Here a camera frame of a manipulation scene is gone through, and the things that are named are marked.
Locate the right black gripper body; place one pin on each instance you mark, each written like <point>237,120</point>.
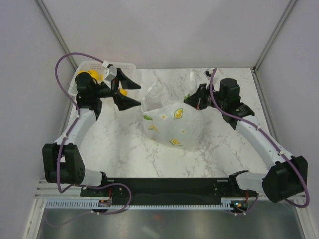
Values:
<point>206,97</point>

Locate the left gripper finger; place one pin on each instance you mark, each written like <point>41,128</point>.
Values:
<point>124,81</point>
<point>124,103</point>

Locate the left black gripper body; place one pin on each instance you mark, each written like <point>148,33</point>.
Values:
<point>102,91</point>

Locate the white lemon-print plastic bag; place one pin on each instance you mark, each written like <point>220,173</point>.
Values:
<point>166,118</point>

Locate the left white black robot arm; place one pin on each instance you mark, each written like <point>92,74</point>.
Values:
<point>62,160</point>

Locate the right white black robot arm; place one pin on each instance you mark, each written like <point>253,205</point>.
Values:
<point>287,174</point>

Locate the small yellow fake citrus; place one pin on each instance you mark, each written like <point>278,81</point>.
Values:
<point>123,91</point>

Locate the small yellow fake lemon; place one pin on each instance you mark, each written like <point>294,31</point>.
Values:
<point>94,74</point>

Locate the white plastic fruit basket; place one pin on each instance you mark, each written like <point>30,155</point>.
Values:
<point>127,68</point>

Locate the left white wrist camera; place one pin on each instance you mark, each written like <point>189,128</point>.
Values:
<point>110,73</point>

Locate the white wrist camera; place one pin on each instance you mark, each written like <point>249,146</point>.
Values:
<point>210,73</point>
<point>110,73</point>

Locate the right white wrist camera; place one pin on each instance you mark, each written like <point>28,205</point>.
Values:
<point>210,73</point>

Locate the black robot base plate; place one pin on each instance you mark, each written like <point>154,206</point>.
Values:
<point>180,191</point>

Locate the left aluminium frame post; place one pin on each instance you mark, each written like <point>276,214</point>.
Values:
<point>53,27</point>

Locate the aluminium frame post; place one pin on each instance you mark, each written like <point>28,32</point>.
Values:
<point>279,25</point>
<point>53,27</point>

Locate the white slotted cable duct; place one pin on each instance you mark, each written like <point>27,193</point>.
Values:
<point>95,204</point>

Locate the right aluminium frame post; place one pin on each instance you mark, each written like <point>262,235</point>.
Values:
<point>279,25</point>

